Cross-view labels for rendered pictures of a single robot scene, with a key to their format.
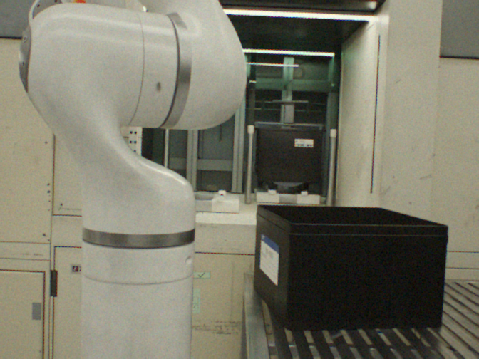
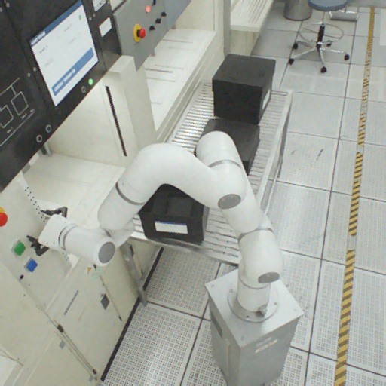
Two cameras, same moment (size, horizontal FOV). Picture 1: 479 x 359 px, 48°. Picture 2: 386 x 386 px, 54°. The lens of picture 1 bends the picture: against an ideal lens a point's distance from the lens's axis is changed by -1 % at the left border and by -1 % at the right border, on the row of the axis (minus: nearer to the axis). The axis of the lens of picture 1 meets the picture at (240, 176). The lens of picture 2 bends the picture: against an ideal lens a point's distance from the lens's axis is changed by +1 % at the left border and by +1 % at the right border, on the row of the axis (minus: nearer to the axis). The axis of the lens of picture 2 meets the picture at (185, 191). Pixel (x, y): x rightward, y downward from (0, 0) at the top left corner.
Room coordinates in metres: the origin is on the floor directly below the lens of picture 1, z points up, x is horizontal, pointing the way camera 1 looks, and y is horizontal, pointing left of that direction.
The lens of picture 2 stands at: (0.48, 0.79, 2.15)
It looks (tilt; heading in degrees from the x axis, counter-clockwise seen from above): 48 degrees down; 295
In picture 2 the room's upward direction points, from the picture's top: 7 degrees counter-clockwise
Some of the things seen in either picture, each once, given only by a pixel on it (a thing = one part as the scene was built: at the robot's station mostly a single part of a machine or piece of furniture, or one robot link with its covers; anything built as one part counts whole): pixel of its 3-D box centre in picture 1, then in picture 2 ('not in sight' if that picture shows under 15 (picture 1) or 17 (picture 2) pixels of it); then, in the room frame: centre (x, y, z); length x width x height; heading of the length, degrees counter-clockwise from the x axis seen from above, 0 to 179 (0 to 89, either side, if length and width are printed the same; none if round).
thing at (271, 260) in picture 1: (341, 259); (177, 203); (1.00, -0.19, 0.85); 0.28 x 0.28 x 0.17; 10
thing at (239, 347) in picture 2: not in sight; (248, 336); (0.57, 0.11, 0.38); 0.28 x 0.28 x 0.76; 46
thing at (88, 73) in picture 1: (112, 125); (259, 264); (0.56, 0.14, 1.07); 0.19 x 0.12 x 0.24; 117
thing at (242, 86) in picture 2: not in sight; (243, 89); (0.92, -1.08, 0.89); 0.29 x 0.29 x 0.25; 87
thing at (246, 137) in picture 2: not in sight; (227, 143); (0.90, -0.67, 0.83); 0.29 x 0.29 x 0.13; 1
